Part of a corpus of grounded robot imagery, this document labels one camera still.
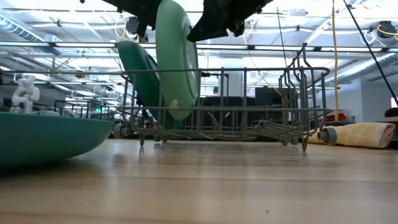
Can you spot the red object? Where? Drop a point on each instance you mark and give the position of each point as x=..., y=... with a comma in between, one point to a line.
x=340, y=116

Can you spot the dark green plate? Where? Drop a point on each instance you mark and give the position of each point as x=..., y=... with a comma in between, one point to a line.
x=140, y=77

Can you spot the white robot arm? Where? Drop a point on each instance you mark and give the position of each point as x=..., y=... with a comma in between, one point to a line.
x=26, y=93

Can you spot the yellow checked towel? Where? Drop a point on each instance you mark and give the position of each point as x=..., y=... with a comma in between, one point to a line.
x=363, y=133

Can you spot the black keyboard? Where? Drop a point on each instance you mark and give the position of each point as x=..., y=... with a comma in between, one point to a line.
x=211, y=102

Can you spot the silver ceiling duct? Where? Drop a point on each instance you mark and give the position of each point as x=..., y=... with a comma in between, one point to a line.
x=21, y=32
x=357, y=68

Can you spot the teal plate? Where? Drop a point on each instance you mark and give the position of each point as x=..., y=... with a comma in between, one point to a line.
x=46, y=137

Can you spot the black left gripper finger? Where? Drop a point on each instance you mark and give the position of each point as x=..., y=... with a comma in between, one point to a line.
x=143, y=29

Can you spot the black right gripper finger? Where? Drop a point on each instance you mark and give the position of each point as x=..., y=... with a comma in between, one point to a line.
x=237, y=29
x=208, y=28

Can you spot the black aluminium table frame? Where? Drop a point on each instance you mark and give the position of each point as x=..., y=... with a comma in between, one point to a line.
x=186, y=139

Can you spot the light green plate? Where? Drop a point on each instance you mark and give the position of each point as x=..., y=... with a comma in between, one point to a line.
x=174, y=62

